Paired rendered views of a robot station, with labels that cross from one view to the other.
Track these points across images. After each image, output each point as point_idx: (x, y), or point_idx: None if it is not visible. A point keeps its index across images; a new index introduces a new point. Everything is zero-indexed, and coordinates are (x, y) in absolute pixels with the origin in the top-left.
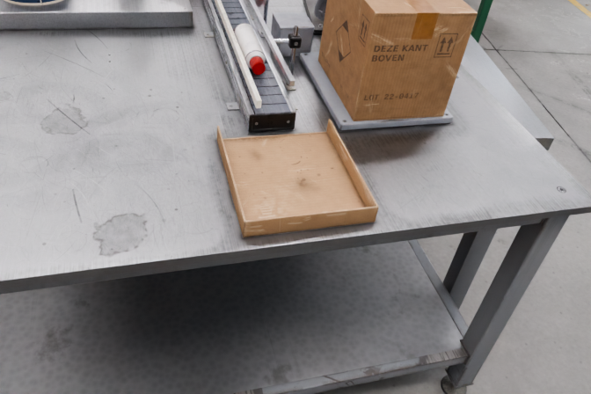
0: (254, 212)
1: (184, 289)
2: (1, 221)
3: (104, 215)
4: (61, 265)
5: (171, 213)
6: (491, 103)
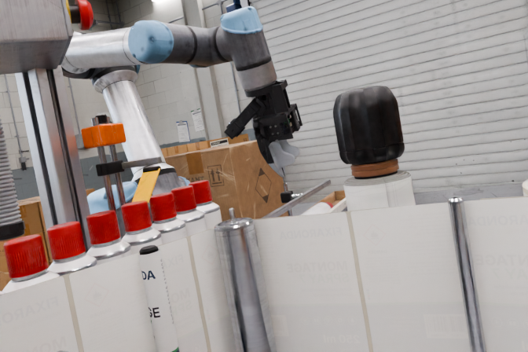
0: None
1: None
2: None
3: (477, 194)
4: (500, 185)
5: (438, 196)
6: None
